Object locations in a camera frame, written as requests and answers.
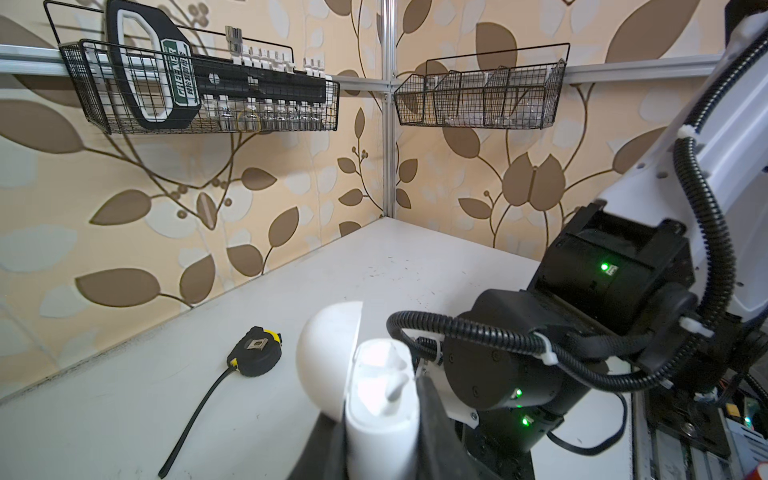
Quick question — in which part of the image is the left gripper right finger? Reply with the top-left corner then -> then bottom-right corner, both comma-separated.
416,376 -> 499,480

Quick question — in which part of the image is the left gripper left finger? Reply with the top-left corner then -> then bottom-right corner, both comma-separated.
288,413 -> 348,480

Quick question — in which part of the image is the white round earbud case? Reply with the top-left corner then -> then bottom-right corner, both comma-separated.
296,301 -> 420,479

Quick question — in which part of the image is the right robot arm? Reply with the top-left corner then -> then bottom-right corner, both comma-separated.
387,1 -> 767,479

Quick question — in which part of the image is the black yellow tape measure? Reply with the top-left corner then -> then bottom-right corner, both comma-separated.
158,326 -> 283,479

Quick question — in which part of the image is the black socket set holder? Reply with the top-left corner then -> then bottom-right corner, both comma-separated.
104,1 -> 339,133

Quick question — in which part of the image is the right side wire basket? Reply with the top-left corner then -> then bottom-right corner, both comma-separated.
394,43 -> 571,130

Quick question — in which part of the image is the wire basket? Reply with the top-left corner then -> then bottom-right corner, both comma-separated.
58,1 -> 340,134
394,43 -> 571,130

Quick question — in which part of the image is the rear wire basket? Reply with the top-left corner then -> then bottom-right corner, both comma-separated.
58,1 -> 340,134

